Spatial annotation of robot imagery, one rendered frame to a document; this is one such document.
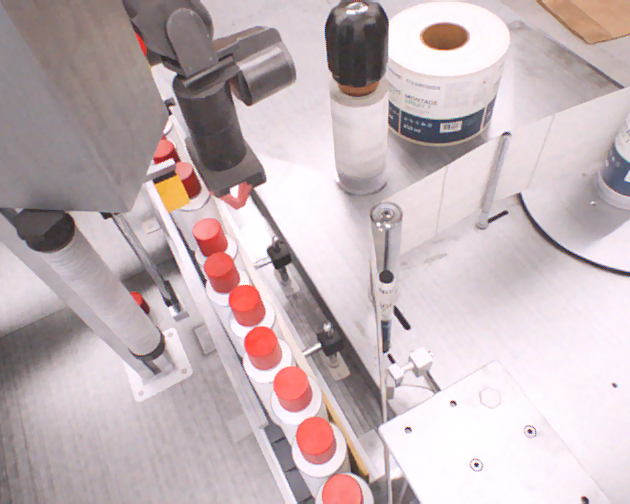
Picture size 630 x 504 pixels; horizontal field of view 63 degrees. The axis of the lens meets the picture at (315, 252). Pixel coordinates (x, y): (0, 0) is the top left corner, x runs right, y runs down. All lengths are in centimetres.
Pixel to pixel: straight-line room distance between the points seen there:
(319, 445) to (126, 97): 31
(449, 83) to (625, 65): 196
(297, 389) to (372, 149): 43
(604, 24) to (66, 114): 280
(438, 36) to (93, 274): 72
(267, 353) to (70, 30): 32
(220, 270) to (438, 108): 48
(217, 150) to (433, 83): 39
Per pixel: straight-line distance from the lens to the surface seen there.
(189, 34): 53
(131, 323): 48
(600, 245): 85
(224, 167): 61
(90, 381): 86
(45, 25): 29
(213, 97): 55
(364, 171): 82
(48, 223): 38
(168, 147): 70
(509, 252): 82
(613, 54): 281
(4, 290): 102
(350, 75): 71
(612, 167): 87
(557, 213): 86
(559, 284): 81
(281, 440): 69
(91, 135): 32
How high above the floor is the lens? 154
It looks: 55 degrees down
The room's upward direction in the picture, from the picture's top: 9 degrees counter-clockwise
